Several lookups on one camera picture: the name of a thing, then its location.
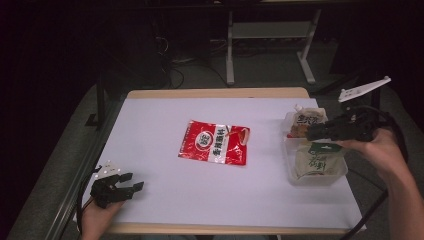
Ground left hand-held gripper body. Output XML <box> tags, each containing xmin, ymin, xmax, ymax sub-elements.
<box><xmin>89</xmin><ymin>160</ymin><xmax>134</xmax><ymax>210</ymax></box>

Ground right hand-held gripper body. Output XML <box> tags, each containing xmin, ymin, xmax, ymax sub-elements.
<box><xmin>328</xmin><ymin>75</ymin><xmax>393</xmax><ymax>143</ymax></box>

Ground brown snack packet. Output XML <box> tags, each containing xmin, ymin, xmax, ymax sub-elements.
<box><xmin>286</xmin><ymin>103</ymin><xmax>329</xmax><ymax>139</ymax></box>

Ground beige and green sauce packet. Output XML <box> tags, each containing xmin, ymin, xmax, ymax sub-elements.
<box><xmin>294</xmin><ymin>141</ymin><xmax>347</xmax><ymax>180</ymax></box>

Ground clear plastic container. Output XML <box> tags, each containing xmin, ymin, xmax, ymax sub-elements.
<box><xmin>283</xmin><ymin>111</ymin><xmax>350</xmax><ymax>187</ymax></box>

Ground person's left hand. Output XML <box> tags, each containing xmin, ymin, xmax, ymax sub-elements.
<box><xmin>81</xmin><ymin>199</ymin><xmax>126</xmax><ymax>240</ymax></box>

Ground person's right hand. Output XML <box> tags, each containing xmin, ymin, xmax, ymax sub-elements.
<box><xmin>335</xmin><ymin>127</ymin><xmax>407</xmax><ymax>178</ymax></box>

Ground black metal stand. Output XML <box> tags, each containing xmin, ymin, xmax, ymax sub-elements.
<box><xmin>84</xmin><ymin>71</ymin><xmax>112</xmax><ymax>130</ymax></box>

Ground red sauce packet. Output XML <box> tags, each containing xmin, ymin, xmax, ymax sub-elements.
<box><xmin>177</xmin><ymin>119</ymin><xmax>252</xmax><ymax>167</ymax></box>

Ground white metal stand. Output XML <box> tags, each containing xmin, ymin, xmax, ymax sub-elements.
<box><xmin>225</xmin><ymin>9</ymin><xmax>323</xmax><ymax>86</ymax></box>

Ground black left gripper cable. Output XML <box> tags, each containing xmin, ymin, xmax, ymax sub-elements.
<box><xmin>75</xmin><ymin>166</ymin><xmax>103</xmax><ymax>236</ymax></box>

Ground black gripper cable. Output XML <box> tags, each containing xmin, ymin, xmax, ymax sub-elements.
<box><xmin>339</xmin><ymin>104</ymin><xmax>410</xmax><ymax>240</ymax></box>
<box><xmin>75</xmin><ymin>166</ymin><xmax>103</xmax><ymax>236</ymax></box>

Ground grey metal rail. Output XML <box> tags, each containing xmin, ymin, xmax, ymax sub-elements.
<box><xmin>44</xmin><ymin>131</ymin><xmax>113</xmax><ymax>240</ymax></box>

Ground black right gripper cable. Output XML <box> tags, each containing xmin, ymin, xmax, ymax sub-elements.
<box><xmin>339</xmin><ymin>104</ymin><xmax>410</xmax><ymax>240</ymax></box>

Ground black floor cables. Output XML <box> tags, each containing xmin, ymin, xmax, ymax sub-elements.
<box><xmin>154</xmin><ymin>35</ymin><xmax>231</xmax><ymax>90</ymax></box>

